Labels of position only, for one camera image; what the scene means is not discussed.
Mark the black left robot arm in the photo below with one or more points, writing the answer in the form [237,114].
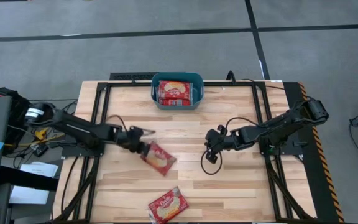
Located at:
[73,126]

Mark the black shelf bar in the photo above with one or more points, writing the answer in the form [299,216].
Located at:
[26,179]

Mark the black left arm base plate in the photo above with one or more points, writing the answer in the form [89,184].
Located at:
[79,152]

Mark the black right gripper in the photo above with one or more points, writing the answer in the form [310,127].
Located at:
[222,141]

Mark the black metal table frame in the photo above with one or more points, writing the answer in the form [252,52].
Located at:
[244,84]

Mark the red Orville popcorn bag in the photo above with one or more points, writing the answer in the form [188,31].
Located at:
[175,88]
[162,160]
[174,102]
[168,205]

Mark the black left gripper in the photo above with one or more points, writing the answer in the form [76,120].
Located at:
[132,138]

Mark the teal plastic basket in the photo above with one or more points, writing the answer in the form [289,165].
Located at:
[198,90]

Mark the small black device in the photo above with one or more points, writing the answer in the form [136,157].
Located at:
[40,150]

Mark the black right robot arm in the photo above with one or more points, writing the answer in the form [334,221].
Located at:
[275,127]

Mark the black bag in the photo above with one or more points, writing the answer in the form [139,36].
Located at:
[15,102]

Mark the white paper sheet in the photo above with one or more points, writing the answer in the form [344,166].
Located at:
[39,169]
[28,195]

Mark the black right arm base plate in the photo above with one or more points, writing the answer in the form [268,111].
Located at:
[287,149]

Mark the black mat with hazard stripe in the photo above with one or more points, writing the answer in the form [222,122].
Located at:
[315,186]

